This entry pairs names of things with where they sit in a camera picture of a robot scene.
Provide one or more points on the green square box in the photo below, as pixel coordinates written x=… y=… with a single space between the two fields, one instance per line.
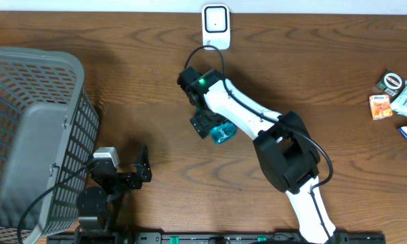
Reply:
x=391 y=83

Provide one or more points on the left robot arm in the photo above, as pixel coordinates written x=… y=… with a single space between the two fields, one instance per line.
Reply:
x=99 y=206

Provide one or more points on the white barcode scanner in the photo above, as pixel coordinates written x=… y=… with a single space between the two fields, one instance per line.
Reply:
x=216 y=26

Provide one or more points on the orange small packet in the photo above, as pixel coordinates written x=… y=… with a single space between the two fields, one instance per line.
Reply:
x=380 y=106

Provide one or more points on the grey plastic basket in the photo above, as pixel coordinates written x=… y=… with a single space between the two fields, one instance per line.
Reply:
x=48 y=129

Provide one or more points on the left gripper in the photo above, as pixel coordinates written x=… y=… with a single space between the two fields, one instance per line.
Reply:
x=142 y=171

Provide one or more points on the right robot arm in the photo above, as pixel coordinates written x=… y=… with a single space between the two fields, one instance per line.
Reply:
x=287 y=155

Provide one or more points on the teal mouthwash bottle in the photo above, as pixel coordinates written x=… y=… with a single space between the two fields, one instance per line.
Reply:
x=224 y=134

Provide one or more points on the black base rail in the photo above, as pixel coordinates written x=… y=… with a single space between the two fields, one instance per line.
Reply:
x=176 y=238

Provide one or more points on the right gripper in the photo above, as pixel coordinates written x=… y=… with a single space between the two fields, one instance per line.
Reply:
x=200 y=124

